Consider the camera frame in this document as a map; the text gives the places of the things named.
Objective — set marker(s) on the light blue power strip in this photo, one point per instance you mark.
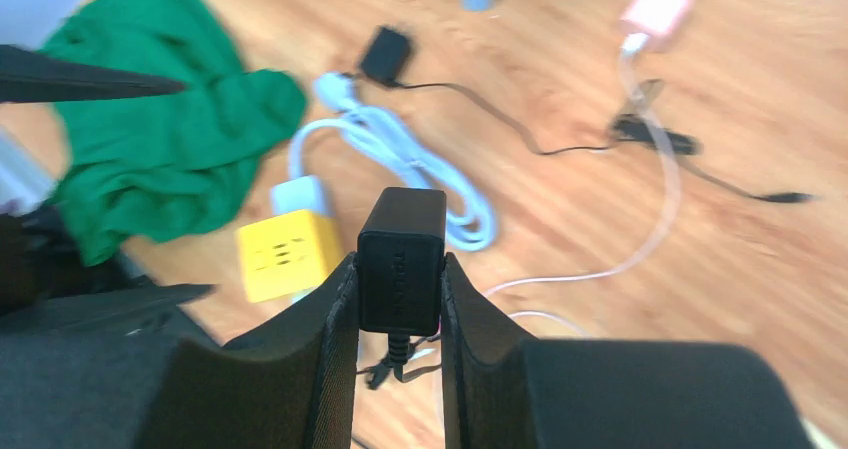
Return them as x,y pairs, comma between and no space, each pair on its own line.
302,193

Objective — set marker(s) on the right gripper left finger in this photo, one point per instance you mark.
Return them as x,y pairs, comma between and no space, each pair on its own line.
288,383

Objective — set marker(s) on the black tp-link power adapter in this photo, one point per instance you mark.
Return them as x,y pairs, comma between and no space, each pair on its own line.
399,263

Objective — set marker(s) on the green cloth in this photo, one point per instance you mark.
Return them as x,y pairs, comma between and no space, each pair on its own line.
168,166

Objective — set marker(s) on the yellow cube socket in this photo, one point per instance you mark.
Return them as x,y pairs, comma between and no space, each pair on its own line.
287,255

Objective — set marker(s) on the pink usb charger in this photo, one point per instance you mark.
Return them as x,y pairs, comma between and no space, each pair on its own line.
650,24

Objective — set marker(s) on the black adapter with thin cable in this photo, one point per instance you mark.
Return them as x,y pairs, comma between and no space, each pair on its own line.
390,49

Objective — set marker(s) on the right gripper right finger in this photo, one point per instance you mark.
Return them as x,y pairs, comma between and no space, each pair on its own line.
505,388

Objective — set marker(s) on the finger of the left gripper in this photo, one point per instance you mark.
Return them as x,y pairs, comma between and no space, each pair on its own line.
148,309
30,77

